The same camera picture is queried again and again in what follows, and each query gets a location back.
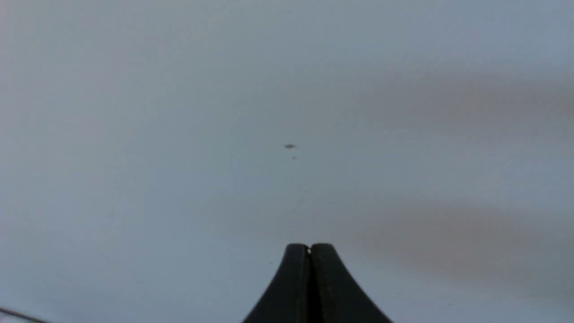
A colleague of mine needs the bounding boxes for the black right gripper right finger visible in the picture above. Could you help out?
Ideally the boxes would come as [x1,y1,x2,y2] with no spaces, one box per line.
[310,244,391,323]

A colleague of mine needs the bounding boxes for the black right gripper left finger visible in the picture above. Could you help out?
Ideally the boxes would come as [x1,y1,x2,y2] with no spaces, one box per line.
[244,244,310,323]

